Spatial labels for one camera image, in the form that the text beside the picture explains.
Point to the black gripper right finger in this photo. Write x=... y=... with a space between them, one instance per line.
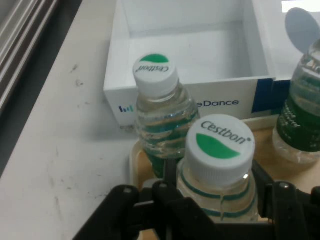
x=290 y=207

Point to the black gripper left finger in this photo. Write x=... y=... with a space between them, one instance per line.
x=130 y=212

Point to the clear water bottle green label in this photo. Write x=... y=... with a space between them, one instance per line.
x=155 y=72
x=220 y=150
x=300 y=112

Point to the plain white box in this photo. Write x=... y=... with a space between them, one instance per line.
x=272 y=37

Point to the white box with blue print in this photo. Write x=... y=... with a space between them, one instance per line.
x=200 y=50

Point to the aluminium window frame rails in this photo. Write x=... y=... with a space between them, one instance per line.
x=20 y=37

